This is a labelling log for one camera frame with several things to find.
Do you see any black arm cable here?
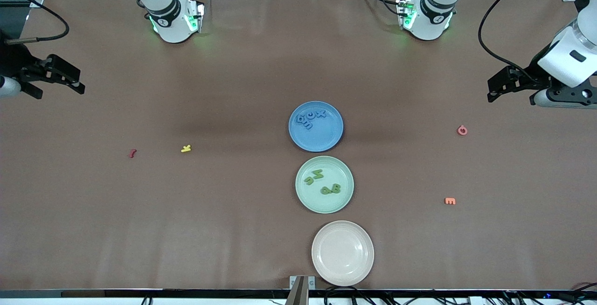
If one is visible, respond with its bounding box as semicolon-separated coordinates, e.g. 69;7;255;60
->
0;0;70;44
478;0;579;77

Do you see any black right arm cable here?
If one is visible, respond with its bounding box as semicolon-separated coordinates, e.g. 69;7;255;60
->
0;0;70;44

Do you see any pale green plate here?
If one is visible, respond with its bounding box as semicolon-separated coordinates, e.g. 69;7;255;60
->
295;156;354;214

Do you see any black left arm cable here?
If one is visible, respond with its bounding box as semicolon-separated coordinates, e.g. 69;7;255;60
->
478;0;579;77

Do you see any brown table mat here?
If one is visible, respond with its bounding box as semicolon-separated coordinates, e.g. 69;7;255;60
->
0;0;597;291

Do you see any grey metal bracket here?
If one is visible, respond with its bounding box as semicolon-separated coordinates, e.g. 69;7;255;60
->
289;275;316;305

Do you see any blue plate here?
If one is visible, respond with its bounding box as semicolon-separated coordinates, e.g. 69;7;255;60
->
288;101;344;153

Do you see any pale pink plate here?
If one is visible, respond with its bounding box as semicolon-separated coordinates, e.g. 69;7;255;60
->
312;221;375;287

